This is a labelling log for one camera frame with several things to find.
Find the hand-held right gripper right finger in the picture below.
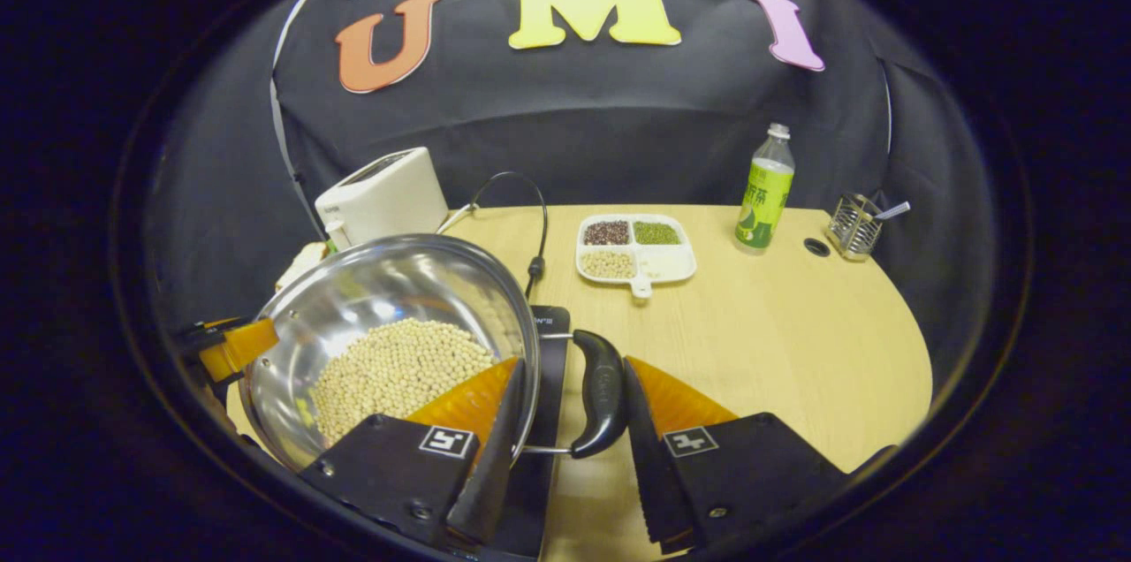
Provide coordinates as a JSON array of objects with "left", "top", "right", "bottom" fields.
[{"left": 621, "top": 355, "right": 846, "bottom": 556}]

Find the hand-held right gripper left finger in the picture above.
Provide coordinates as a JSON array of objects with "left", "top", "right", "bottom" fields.
[{"left": 298, "top": 356, "right": 528, "bottom": 547}]

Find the black induction cooktop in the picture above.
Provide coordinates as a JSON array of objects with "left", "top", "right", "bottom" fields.
[{"left": 482, "top": 306, "right": 571, "bottom": 558}]

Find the large soybean heap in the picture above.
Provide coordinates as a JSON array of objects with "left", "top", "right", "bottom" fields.
[{"left": 309, "top": 317, "right": 496, "bottom": 446}]

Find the steel pot with black handle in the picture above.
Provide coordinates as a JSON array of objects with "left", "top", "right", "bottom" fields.
[{"left": 237, "top": 233, "right": 630, "bottom": 473}]

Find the bread slice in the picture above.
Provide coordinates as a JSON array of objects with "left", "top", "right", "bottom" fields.
[{"left": 277, "top": 242, "right": 328, "bottom": 291}]

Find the white divided dish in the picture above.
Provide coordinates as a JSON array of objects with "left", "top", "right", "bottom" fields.
[{"left": 576, "top": 213, "right": 697, "bottom": 300}]

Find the small soybean heap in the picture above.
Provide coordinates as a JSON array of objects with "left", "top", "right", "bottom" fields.
[{"left": 581, "top": 250, "right": 637, "bottom": 279}]

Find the white toaster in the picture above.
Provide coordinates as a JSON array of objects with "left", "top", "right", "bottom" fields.
[{"left": 315, "top": 147, "right": 450, "bottom": 252}]

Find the green drink bottle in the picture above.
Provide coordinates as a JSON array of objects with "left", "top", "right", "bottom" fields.
[{"left": 735, "top": 123, "right": 796, "bottom": 255}]

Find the black backdrop cloth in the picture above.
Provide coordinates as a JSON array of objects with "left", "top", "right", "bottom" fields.
[{"left": 146, "top": 0, "right": 999, "bottom": 368}]

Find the black power cable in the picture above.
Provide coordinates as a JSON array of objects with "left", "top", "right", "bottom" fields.
[{"left": 468, "top": 171, "right": 550, "bottom": 298}]

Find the white toaster cable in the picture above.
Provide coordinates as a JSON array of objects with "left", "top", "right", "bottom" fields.
[{"left": 437, "top": 202, "right": 478, "bottom": 234}]

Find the metal wire holder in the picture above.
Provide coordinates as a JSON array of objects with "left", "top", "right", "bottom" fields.
[{"left": 827, "top": 193, "right": 884, "bottom": 262}]

